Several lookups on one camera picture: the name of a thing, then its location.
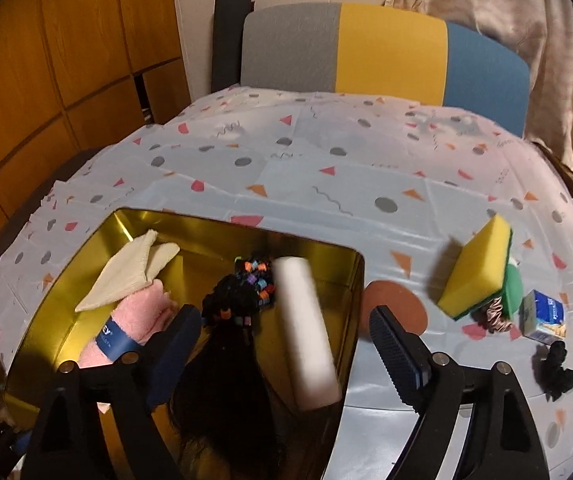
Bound printed beige curtain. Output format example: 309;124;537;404
383;0;573;221

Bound brown egg-shaped makeup sponge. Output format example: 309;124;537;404
363;281;429;342

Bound pink towel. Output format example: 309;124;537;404
77;279;181;413

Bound blue tissue packet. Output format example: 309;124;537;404
517;289;565;345

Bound grey yellow blue chair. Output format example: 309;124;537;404
240;2;531;138

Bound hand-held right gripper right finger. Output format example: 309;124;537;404
369;306;551;480

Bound beige loofah cloth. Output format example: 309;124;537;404
75;230;181;312

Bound wooden wardrobe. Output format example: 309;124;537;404
0;0;190;361

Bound yellow and green sponge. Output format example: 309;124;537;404
437;213;514;322

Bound gold metal tin box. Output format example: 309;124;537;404
4;207;367;480

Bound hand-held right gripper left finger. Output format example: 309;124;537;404
26;304;203;480

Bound black hairpiece with coloured bands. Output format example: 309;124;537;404
169;255;287;476

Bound black scrunchie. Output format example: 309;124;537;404
533;341;573;401

